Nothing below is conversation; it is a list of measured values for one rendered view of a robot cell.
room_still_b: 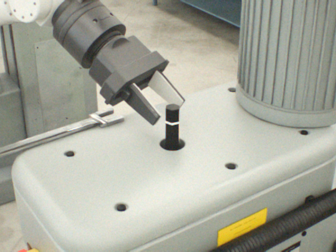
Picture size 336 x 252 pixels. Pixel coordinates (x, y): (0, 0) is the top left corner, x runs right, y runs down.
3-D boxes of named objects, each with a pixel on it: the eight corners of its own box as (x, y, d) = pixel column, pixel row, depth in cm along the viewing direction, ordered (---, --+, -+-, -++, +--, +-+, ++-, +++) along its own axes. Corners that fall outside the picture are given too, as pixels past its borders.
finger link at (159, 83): (184, 99, 81) (155, 70, 82) (175, 112, 83) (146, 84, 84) (191, 95, 82) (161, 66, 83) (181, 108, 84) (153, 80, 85)
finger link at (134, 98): (154, 126, 79) (124, 96, 81) (163, 112, 77) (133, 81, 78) (147, 131, 78) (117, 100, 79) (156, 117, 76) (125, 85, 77)
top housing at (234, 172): (88, 345, 70) (76, 254, 62) (12, 232, 89) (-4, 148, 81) (338, 214, 92) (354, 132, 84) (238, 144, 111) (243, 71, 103)
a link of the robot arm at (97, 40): (153, 89, 89) (103, 39, 91) (179, 48, 82) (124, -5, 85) (99, 121, 80) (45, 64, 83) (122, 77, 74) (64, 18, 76)
